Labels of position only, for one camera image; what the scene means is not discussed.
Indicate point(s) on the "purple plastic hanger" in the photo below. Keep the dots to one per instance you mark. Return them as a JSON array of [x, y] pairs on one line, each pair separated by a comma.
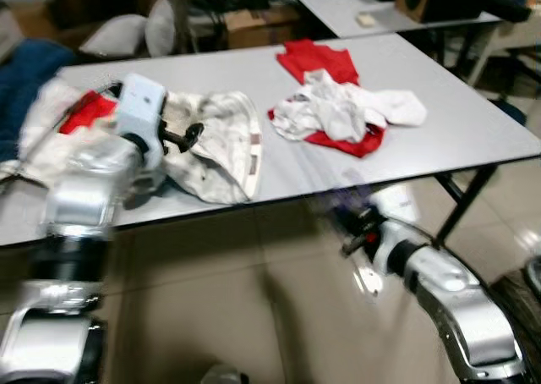
[[342, 200]]

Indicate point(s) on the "white denim jacket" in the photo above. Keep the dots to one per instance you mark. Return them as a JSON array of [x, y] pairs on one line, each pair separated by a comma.
[[228, 147]]

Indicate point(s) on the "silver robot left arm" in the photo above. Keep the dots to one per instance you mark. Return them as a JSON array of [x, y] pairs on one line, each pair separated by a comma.
[[76, 198]]

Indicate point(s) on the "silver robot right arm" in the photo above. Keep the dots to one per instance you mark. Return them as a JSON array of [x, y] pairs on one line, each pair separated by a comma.
[[456, 299]]

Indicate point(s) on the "red cloth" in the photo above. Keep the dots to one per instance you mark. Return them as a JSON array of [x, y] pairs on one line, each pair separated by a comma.
[[89, 113]]

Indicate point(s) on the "white pillow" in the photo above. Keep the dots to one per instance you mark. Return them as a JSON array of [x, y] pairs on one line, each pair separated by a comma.
[[161, 24]]

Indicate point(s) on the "grey pillow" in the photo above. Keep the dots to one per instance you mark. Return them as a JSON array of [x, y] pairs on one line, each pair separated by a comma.
[[114, 35]]

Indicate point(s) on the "white cloth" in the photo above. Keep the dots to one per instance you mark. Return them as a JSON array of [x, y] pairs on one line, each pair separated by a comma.
[[51, 113]]

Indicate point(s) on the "crumpled white t-shirt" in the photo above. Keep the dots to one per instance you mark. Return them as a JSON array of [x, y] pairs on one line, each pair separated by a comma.
[[338, 109]]

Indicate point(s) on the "brown cardboard box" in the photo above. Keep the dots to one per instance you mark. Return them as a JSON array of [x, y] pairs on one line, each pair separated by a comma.
[[258, 29]]

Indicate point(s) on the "red shirt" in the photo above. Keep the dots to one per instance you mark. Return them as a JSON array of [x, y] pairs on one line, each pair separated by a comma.
[[317, 58]]

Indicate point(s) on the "blue chair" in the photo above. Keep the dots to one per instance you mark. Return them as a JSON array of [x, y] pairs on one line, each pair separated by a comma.
[[30, 79]]

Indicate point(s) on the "blue round stool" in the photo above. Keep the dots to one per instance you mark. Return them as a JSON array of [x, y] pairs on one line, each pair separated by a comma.
[[511, 112]]

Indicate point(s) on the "dark woven basket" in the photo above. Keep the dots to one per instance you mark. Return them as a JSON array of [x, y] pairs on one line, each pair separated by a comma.
[[520, 308]]

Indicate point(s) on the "grey robot left foot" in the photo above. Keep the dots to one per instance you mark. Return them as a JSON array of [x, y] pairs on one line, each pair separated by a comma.
[[224, 375]]

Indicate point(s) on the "black bag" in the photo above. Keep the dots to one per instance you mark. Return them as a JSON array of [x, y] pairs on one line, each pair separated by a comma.
[[507, 3]]

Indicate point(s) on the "white remote control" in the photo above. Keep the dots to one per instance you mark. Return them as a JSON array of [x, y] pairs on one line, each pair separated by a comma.
[[366, 19]]

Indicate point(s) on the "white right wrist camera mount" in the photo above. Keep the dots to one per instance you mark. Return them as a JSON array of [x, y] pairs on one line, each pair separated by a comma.
[[396, 211]]

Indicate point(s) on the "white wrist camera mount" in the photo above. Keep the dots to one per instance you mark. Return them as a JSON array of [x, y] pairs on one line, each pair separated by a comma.
[[396, 211], [139, 105]]

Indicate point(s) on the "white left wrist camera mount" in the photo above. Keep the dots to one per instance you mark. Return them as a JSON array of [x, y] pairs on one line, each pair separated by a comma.
[[139, 105]]

